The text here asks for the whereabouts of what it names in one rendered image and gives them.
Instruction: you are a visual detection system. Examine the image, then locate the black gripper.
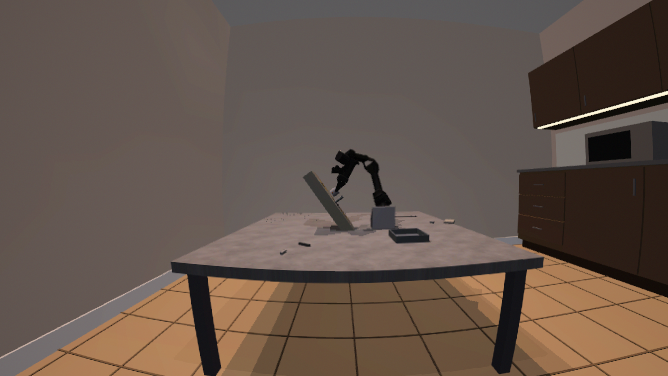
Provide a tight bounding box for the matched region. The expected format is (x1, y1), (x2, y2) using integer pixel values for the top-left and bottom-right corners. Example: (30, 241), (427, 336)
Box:
(335, 166), (353, 192)

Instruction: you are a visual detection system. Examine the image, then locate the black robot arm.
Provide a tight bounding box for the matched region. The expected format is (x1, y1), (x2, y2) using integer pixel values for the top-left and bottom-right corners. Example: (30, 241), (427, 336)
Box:
(332, 149), (392, 207)

